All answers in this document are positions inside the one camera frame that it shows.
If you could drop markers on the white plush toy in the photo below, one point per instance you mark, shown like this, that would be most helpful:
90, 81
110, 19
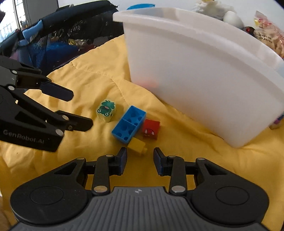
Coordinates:
213, 6

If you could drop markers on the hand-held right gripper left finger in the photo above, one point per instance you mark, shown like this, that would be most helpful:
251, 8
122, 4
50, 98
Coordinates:
123, 161

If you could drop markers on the frog print cube block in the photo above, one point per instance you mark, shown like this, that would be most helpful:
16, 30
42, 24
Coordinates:
106, 110

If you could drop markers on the small yellow building block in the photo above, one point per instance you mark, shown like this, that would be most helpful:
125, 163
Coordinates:
136, 144

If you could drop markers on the dark blue mesh bag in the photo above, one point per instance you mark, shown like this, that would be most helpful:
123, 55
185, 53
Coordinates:
66, 33

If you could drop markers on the red printed cube block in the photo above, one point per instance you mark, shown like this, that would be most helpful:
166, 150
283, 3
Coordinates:
150, 130

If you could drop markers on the light blue building block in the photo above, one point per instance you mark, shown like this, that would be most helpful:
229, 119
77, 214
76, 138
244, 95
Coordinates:
127, 126

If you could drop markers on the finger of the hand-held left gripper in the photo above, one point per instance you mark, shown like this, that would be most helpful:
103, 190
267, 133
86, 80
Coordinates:
77, 123
57, 91

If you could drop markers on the yellow blanket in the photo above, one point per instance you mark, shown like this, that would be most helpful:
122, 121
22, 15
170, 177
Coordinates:
199, 160

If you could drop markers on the blue plastic lid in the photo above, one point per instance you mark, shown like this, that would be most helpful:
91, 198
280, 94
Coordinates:
141, 6

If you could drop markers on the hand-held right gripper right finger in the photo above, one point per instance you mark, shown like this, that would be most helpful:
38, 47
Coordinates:
158, 163

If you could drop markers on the white plastic storage bin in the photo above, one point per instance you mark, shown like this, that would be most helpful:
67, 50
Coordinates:
199, 77

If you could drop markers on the dark red toy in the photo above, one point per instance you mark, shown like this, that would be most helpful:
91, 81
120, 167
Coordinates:
248, 28

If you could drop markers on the window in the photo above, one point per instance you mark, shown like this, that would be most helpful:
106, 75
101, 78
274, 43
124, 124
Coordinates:
11, 20

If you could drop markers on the clear bag of wooden pieces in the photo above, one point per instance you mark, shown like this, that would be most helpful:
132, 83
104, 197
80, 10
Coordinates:
270, 33

